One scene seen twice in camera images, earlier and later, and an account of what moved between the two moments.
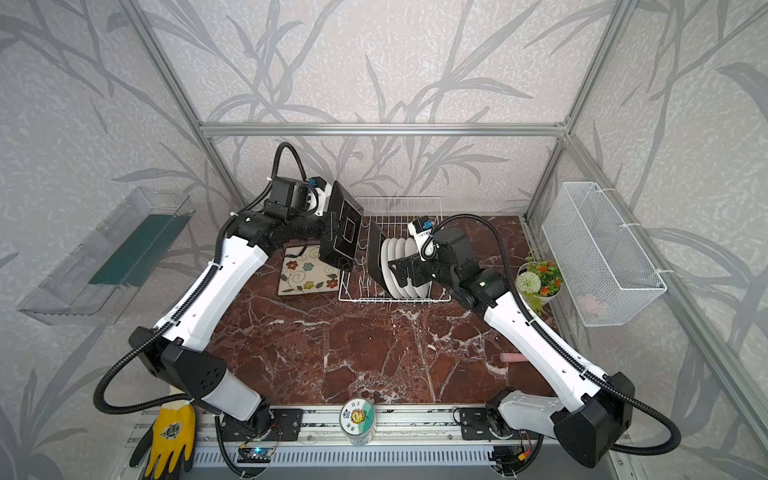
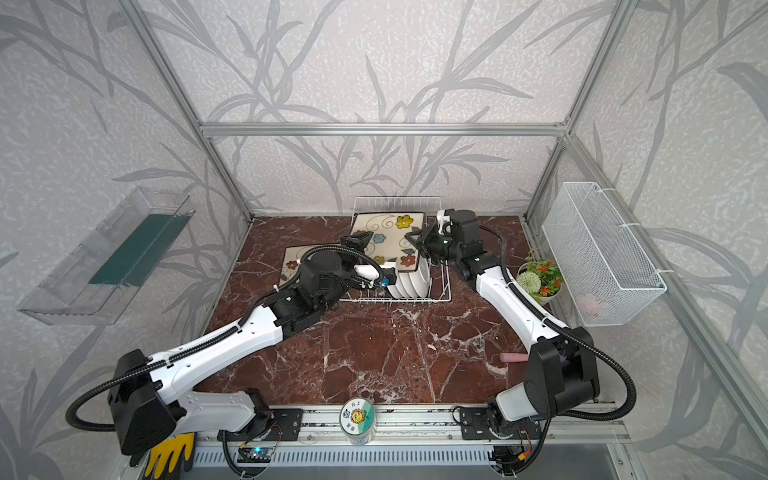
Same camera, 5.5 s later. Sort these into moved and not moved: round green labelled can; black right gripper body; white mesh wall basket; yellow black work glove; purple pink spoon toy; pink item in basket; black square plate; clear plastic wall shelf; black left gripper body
Moved: black left gripper body; black right gripper body; black square plate
Not moved: pink item in basket; yellow black work glove; purple pink spoon toy; white mesh wall basket; clear plastic wall shelf; round green labelled can
